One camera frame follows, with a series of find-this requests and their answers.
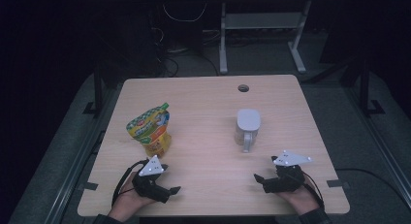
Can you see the person's right hand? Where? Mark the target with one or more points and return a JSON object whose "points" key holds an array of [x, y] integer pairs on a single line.
{"points": [[303, 199]]}

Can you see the grey lidded clear jar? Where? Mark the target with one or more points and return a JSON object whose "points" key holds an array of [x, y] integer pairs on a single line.
{"points": [[248, 123]]}

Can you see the person's left hand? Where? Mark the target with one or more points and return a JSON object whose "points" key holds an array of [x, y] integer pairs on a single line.
{"points": [[127, 201]]}

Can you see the metal floor rail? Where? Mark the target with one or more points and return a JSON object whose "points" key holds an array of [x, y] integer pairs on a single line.
{"points": [[378, 136], [76, 166]]}

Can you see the grey metal desk frame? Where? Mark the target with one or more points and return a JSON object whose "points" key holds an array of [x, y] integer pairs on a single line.
{"points": [[263, 21]]}

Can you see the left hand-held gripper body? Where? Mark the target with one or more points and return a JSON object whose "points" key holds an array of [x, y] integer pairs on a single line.
{"points": [[151, 167]]}

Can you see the yellow spouted snack pouch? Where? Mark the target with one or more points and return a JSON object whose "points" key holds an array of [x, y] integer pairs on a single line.
{"points": [[150, 130]]}

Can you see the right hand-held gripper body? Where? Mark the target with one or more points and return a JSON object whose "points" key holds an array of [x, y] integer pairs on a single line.
{"points": [[289, 178]]}

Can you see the black metal stand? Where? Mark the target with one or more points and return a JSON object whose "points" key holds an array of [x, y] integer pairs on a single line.
{"points": [[98, 88], [365, 88]]}

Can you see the dark tape piece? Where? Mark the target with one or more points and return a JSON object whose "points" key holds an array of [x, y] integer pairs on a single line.
{"points": [[337, 184], [91, 186]]}

